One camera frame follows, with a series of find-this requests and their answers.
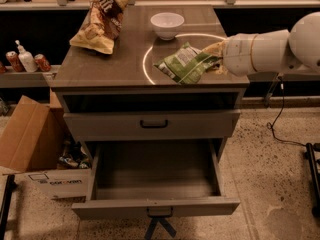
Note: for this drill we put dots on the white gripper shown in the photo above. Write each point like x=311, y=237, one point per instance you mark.
x=237, y=54

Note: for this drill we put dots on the green jalapeno chip bag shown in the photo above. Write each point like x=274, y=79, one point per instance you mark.
x=188, y=64

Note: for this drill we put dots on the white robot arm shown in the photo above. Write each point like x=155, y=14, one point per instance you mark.
x=295, y=51

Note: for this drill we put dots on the grey drawer cabinet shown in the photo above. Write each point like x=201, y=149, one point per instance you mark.
x=127, y=81

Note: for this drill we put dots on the brown yellow chip bag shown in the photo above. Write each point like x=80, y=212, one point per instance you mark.
x=101, y=26

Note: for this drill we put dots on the open grey lower drawer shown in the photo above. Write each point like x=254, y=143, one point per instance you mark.
x=159, y=178

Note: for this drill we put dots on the closed grey upper drawer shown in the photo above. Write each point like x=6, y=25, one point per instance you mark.
x=164, y=125

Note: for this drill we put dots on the white bowl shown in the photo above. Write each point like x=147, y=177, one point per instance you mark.
x=167, y=25

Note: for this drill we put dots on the black stand right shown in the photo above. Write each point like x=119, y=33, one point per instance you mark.
x=310, y=156

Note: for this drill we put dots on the black stand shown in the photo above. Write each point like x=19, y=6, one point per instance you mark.
x=10, y=186
x=310, y=156

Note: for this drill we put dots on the red soda can right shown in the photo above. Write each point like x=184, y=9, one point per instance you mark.
x=42, y=63

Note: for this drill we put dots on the red soda can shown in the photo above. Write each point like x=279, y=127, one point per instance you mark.
x=42, y=63
x=14, y=61

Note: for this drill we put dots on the white pump bottle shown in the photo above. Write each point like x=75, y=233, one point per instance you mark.
x=26, y=58

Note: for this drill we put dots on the white caravan box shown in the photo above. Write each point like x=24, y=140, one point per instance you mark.
x=58, y=184

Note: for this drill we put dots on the brown cardboard box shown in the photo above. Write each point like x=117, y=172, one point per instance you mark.
x=32, y=139

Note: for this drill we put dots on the red soda can left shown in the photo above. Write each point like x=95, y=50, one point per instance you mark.
x=14, y=61

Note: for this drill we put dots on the black stand left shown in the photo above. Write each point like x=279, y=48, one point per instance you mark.
x=10, y=186

